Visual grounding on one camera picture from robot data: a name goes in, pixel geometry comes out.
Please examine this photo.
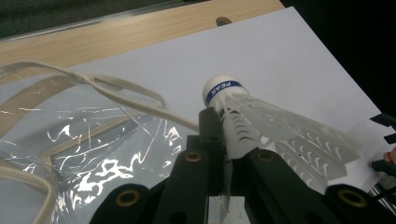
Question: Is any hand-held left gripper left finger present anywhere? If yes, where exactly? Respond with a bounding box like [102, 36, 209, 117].
[186, 106, 228, 196]

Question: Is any white shuttlecock with blue band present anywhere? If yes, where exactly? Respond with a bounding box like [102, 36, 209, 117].
[202, 74, 363, 195]

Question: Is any aluminium floor rail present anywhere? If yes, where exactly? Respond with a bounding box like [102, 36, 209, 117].
[368, 183, 396, 216]

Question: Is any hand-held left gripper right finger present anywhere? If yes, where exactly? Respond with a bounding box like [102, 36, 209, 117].
[232, 153, 250, 197]

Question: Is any transparent bag with beige trim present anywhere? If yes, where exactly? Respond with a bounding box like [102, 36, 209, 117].
[0, 60, 200, 224]

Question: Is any white table sheet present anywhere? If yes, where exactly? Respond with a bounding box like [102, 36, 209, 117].
[0, 7, 387, 224]

